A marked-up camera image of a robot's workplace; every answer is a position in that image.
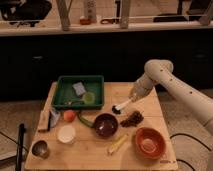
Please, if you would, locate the orange peach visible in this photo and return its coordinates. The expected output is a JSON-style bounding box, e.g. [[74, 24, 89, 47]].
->
[[63, 110, 76, 122]]

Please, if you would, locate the red object on shelf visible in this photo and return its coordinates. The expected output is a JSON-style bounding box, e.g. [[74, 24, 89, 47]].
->
[[79, 16, 92, 25]]

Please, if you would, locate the grey sponge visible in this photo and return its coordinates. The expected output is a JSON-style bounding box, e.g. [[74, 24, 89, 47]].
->
[[73, 82, 86, 96]]

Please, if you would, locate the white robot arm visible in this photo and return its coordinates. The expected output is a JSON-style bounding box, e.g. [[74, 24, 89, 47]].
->
[[129, 59, 213, 135]]

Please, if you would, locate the white cup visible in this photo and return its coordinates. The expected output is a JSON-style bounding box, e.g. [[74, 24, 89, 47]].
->
[[57, 125, 76, 144]]

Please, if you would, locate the orange bowl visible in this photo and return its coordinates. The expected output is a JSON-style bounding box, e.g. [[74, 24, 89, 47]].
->
[[134, 127, 166, 160]]

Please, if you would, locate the silver foil packet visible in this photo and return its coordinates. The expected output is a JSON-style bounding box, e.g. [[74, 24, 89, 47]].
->
[[48, 108, 61, 128]]

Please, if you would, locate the bunch of dark grapes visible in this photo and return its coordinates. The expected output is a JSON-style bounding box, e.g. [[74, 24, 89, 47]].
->
[[120, 111, 144, 127]]

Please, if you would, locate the green spoon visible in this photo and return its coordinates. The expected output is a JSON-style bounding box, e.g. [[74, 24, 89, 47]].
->
[[66, 92, 95, 105]]

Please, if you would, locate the black pole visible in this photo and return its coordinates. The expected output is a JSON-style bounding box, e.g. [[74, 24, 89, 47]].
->
[[15, 123, 25, 171]]

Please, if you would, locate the green plastic tray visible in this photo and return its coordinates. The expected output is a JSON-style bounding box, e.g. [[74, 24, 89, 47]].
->
[[52, 75, 104, 109]]

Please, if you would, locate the purple bowl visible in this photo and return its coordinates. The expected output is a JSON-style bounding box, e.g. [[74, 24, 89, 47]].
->
[[93, 113, 118, 138]]

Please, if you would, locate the metal cup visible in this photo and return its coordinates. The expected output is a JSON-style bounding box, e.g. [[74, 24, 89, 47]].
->
[[32, 140, 50, 159]]

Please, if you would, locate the black cable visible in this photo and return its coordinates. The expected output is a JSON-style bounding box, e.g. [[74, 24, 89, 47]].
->
[[169, 132, 213, 171]]

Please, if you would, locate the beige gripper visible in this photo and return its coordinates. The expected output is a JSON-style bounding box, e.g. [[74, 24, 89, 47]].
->
[[129, 83, 151, 102]]

